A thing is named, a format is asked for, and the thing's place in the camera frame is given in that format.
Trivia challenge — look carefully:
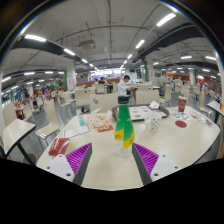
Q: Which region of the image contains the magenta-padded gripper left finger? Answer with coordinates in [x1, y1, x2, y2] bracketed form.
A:
[42, 142, 94, 187]

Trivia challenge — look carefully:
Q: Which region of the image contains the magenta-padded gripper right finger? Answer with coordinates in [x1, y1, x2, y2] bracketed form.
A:
[131, 142, 183, 187]

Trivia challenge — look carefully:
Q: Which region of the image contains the green-labelled clear drink bottle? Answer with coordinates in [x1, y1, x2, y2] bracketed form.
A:
[114, 95, 136, 158]

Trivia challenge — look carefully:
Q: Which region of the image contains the red flat pouch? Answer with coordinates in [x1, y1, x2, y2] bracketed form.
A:
[48, 137, 72, 157]

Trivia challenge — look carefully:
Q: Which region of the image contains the white printed card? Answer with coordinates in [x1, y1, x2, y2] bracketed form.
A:
[62, 124, 92, 140]

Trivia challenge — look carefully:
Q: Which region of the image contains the white polka-dot mug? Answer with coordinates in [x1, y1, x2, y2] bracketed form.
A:
[143, 111, 164, 132]

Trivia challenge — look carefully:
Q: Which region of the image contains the small clear sanitizer bottle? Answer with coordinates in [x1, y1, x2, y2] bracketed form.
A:
[77, 113, 87, 128]

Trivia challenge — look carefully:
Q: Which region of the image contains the red sauce sachet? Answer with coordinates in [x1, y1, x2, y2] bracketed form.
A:
[97, 124, 115, 133]

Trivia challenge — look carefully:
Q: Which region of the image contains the clear plastic bag with food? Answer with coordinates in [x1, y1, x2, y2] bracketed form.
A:
[87, 108, 114, 129]

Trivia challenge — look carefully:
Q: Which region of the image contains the flat round red coaster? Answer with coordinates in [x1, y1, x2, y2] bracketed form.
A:
[174, 120, 188, 129]

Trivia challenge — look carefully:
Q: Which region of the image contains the group of beige chairs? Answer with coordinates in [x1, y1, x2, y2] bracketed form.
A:
[34, 81, 214, 148]

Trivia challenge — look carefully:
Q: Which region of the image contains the crumpled white napkin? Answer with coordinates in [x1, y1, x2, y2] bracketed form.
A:
[148, 100, 161, 110]

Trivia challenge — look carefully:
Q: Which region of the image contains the colourful printed leaflet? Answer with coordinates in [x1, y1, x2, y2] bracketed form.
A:
[169, 111, 192, 121]

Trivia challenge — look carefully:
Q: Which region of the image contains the red paper cup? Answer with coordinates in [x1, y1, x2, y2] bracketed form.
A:
[177, 95, 189, 113]

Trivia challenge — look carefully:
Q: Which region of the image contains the beige side table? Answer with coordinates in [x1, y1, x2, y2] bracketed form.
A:
[2, 118, 37, 166]

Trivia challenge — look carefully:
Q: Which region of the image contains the clear plastic packet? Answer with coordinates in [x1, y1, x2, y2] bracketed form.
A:
[196, 114, 215, 128]

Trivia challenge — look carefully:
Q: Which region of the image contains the person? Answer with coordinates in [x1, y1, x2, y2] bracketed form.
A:
[43, 87, 53, 102]
[117, 74, 133, 97]

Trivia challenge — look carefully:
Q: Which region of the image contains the ceiling air conditioner unit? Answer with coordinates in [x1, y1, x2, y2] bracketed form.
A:
[77, 39, 98, 52]

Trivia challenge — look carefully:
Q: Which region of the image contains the group of ceiling lights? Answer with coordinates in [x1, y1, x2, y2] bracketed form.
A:
[1, 12, 218, 92]

